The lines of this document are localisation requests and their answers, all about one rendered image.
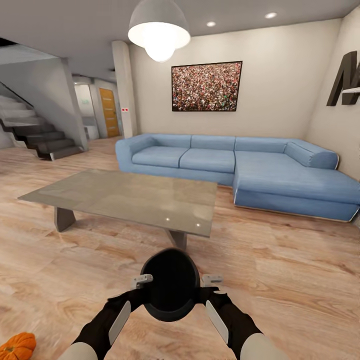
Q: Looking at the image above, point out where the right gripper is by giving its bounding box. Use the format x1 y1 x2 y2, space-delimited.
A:
188 286 219 305

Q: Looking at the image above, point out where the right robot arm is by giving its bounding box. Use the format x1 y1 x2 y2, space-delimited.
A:
188 274 291 360

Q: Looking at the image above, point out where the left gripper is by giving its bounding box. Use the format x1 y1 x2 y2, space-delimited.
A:
129 286 152 310

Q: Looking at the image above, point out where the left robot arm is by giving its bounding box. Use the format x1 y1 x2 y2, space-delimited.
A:
58 274 153 360

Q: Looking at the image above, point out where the pumpkin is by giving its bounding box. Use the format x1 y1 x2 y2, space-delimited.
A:
0 332 37 360

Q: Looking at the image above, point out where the cauldron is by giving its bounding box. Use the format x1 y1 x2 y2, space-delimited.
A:
139 247 201 323

